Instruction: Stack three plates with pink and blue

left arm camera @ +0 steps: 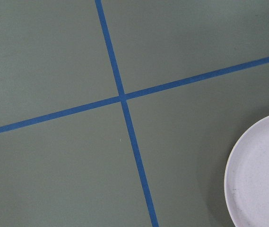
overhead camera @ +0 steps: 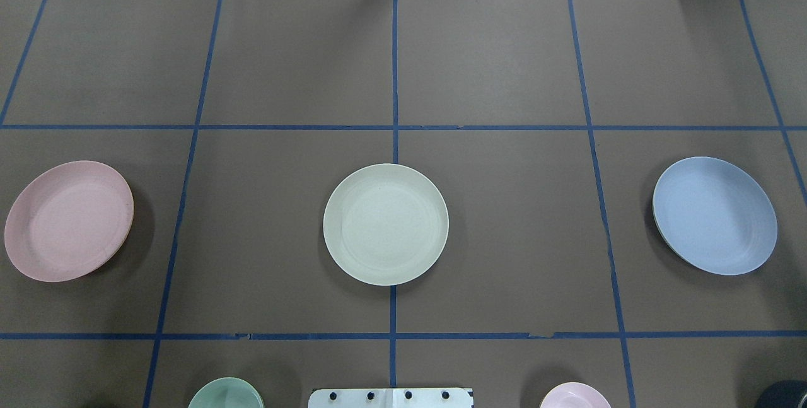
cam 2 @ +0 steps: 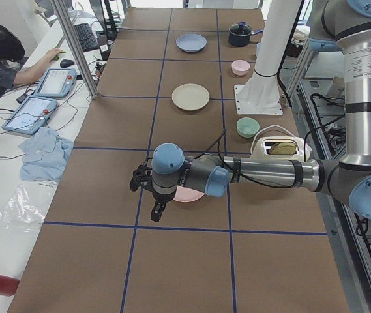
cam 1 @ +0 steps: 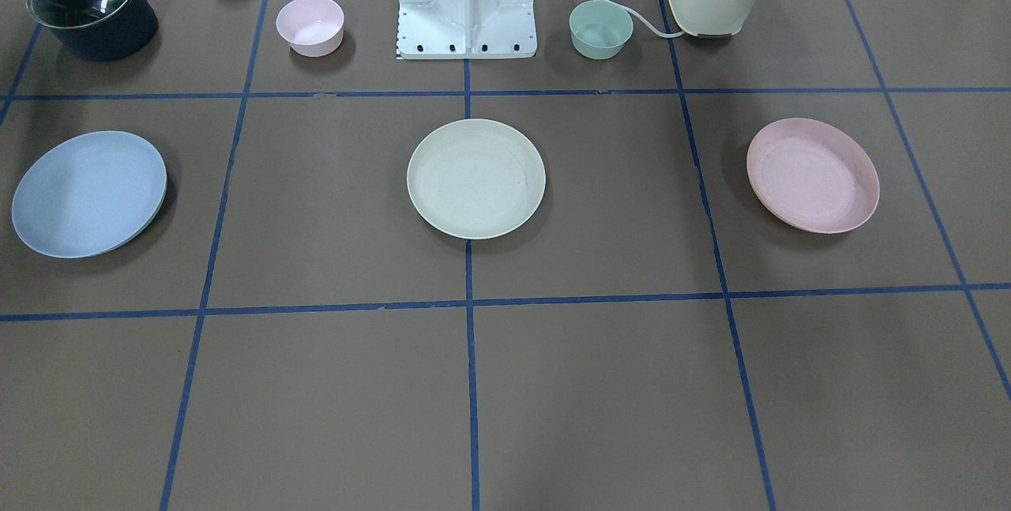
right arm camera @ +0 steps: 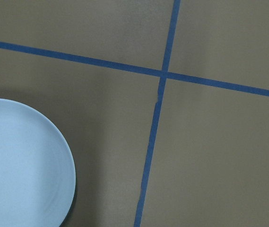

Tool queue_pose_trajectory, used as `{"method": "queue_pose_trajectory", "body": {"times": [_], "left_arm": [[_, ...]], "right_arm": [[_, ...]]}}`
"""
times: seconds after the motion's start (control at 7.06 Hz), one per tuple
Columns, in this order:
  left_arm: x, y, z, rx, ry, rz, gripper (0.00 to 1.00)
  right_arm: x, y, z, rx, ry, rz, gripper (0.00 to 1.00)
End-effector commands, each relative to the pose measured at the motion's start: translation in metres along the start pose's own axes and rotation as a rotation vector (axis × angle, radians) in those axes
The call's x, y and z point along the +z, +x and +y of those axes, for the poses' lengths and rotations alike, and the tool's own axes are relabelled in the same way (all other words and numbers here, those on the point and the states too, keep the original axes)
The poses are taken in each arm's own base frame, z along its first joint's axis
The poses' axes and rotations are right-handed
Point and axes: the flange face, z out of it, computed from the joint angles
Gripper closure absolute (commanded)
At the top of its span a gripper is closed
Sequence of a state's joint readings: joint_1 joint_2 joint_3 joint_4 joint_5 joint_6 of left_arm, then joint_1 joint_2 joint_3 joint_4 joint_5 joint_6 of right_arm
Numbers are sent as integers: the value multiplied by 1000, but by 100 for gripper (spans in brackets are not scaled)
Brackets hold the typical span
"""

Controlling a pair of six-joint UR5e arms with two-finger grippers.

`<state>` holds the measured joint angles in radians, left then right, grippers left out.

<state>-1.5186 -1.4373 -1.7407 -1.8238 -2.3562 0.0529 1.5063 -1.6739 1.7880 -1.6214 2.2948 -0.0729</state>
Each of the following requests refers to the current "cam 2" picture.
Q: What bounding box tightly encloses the white toaster with bread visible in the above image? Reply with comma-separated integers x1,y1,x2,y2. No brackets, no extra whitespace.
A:
250,125,313,162

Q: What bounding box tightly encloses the dark blue pot with lid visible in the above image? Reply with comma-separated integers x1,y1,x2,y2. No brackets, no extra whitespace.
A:
228,21,264,47

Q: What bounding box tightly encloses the green bowl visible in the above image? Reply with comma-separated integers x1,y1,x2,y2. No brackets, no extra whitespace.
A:
236,117,260,138

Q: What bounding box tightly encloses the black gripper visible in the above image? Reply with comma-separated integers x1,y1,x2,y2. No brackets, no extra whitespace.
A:
129,165,175,222

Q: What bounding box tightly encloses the clear plastic bag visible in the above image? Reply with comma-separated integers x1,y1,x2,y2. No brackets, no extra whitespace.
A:
0,181,58,235

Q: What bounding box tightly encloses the aluminium frame post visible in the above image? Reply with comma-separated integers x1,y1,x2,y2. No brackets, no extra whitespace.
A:
51,0,98,100

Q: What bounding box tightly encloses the pink bowl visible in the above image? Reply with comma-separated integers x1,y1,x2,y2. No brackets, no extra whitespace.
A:
231,60,250,76

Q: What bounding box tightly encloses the blue teach pendant tablet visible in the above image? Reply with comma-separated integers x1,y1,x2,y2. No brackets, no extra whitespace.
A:
34,68,77,98

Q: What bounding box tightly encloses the light blue shirt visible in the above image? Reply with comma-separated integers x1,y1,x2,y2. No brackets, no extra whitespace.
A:
19,127,74,181

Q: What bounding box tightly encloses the cream plate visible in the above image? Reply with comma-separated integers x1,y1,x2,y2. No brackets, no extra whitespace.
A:
171,83,210,111

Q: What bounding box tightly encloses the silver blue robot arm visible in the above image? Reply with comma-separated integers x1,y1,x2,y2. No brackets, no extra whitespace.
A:
130,1,371,221

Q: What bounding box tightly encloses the blue plate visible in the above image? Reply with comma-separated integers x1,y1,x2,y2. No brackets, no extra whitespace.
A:
175,33,207,53

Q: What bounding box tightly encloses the black computer mouse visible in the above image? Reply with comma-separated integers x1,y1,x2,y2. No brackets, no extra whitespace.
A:
59,59,75,68

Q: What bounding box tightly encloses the black keyboard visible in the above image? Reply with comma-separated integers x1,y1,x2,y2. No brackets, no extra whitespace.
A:
73,23,99,52

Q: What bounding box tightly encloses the pink plate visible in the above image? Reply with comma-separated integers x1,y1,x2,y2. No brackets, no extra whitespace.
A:
173,186,205,203

